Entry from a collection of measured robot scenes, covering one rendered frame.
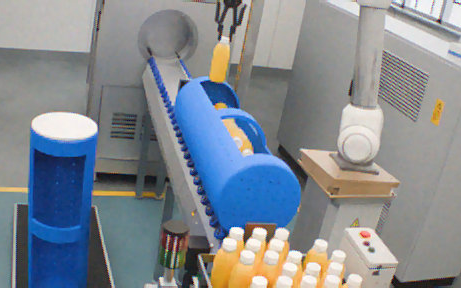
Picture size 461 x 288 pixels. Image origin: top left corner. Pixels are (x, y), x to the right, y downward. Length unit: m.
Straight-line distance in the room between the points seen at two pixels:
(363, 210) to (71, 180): 1.28
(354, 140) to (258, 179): 0.43
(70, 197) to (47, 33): 4.33
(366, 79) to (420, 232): 1.57
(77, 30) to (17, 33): 0.71
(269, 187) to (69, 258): 1.31
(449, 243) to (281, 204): 1.99
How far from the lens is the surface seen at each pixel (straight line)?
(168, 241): 1.32
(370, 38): 2.10
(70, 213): 2.71
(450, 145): 3.29
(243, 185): 1.82
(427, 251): 3.63
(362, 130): 2.09
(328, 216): 2.35
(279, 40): 7.44
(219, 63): 2.44
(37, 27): 6.81
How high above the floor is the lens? 1.94
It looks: 23 degrees down
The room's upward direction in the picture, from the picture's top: 11 degrees clockwise
